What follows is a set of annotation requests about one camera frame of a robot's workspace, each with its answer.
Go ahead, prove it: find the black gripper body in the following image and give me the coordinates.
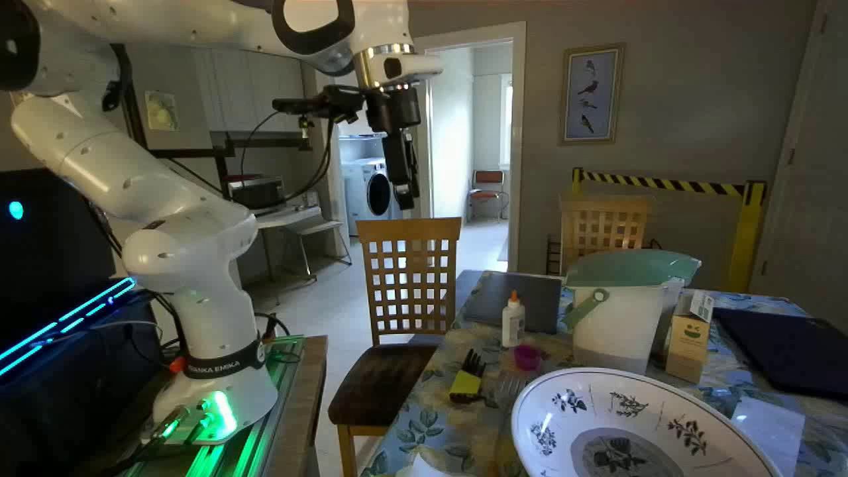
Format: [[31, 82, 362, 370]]
[[364, 84, 420, 208]]

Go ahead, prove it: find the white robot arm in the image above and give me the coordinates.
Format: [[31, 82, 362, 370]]
[[0, 0, 439, 444]]

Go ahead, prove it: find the white bucket with green lid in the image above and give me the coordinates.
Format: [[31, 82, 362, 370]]
[[563, 248, 702, 372]]

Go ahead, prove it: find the white floral bowl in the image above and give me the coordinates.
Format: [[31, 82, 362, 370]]
[[510, 368, 780, 477]]

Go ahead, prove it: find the white washing machine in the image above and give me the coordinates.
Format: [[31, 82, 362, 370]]
[[342, 159, 399, 233]]

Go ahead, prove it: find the wooden lattice chair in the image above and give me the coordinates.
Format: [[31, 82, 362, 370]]
[[545, 195, 649, 272], [329, 217, 461, 477]]

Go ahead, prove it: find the framed bird picture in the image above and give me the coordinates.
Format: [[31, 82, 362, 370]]
[[561, 45, 625, 143]]

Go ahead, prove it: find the white glue bottle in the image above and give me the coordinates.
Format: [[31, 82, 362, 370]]
[[500, 292, 523, 346]]

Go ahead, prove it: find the purple small cap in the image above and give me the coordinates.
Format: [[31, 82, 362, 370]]
[[514, 343, 541, 370]]

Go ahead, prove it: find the floral tablecloth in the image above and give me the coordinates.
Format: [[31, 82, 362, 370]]
[[360, 270, 848, 477]]

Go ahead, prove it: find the small cardboard box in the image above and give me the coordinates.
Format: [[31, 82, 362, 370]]
[[665, 288, 712, 384]]

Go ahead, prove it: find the yellow black barrier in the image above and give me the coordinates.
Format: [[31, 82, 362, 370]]
[[563, 166, 765, 292]]

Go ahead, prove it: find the dark blue notebook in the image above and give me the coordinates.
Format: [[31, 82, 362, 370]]
[[712, 308, 848, 400]]

